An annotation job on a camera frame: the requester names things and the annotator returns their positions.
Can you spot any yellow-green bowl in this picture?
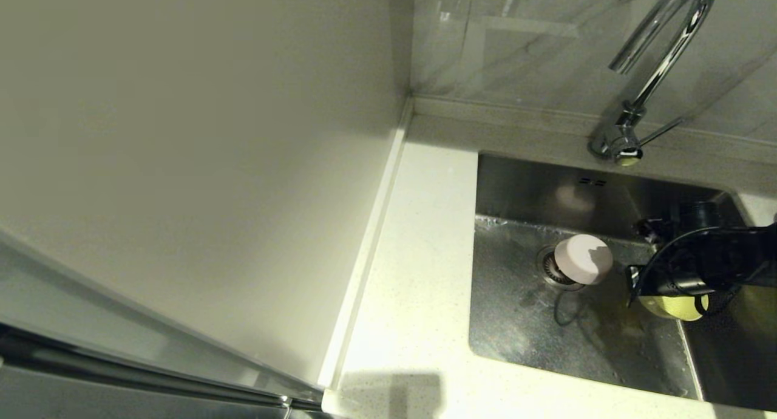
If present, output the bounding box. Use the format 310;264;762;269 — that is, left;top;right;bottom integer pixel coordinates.
637;291;710;322

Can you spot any pink bowl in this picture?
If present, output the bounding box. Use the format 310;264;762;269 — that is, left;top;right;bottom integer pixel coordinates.
553;234;614;286

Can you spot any chrome gooseneck faucet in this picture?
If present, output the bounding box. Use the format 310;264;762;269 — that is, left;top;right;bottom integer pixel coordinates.
588;0;720;168

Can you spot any metal sink drain strainer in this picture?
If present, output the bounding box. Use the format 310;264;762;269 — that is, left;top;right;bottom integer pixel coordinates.
536;245;586;292

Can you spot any stainless steel sink basin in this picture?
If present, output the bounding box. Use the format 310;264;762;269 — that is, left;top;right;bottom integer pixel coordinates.
467;152;777;410

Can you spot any white trim strip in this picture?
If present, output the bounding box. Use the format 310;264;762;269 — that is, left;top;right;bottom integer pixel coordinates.
319;100;413;388

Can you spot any white tall cabinet side panel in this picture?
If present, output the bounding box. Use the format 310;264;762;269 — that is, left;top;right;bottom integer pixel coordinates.
0;0;413;389

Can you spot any stainless steel appliance door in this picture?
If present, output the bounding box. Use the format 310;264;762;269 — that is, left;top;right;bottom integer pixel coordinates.
0;225;322;419

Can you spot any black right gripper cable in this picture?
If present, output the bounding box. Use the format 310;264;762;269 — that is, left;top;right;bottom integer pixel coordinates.
630;226;777;320

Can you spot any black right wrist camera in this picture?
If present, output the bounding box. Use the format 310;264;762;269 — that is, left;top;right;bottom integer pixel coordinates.
679;200;724;229

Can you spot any metal appliance door handle bar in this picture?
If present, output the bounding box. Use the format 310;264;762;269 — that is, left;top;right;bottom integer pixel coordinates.
0;325;322;411

